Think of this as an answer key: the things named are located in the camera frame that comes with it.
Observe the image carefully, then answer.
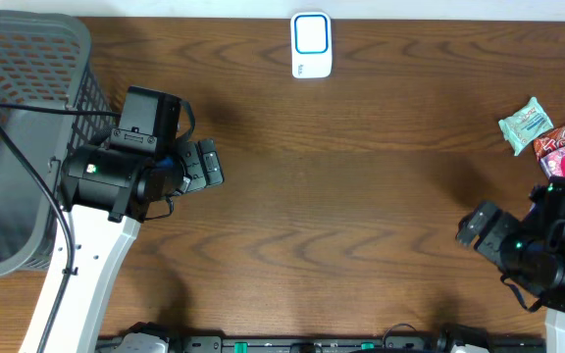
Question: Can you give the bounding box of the teal wet wipes packet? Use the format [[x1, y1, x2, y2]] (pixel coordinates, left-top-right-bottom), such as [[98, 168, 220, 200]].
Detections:
[[498, 97, 553, 157]]

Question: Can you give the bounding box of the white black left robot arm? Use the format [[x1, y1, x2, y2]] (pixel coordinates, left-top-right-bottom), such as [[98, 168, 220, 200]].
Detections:
[[21, 86, 224, 352]]

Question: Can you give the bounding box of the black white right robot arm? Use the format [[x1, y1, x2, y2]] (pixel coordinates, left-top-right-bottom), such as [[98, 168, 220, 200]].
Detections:
[[455, 176, 565, 352]]

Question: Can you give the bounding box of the white barcode scanner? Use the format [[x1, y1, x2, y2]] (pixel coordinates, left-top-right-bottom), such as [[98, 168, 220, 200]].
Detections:
[[290, 12, 333, 79]]

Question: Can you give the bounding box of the grey plastic basket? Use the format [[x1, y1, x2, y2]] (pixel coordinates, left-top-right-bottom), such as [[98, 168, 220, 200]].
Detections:
[[0, 11, 115, 277]]

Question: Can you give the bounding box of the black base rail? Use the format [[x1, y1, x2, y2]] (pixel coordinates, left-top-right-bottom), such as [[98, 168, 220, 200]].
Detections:
[[93, 323, 546, 353]]

